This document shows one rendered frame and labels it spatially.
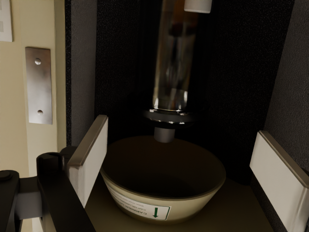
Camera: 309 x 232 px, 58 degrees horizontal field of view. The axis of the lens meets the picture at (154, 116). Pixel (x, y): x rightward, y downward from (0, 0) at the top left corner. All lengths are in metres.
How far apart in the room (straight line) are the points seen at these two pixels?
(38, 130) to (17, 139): 0.55
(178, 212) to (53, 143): 0.16
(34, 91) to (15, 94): 0.51
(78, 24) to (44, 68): 0.07
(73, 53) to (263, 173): 0.21
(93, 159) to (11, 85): 0.64
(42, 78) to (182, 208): 0.21
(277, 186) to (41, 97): 0.21
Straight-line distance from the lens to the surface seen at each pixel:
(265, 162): 0.20
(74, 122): 0.32
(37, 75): 0.27
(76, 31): 0.30
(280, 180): 0.18
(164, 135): 0.37
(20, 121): 0.81
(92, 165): 0.16
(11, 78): 0.78
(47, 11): 0.26
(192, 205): 0.35
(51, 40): 0.26
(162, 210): 0.34
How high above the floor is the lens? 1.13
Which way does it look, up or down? 19 degrees up
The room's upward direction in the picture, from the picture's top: 174 degrees counter-clockwise
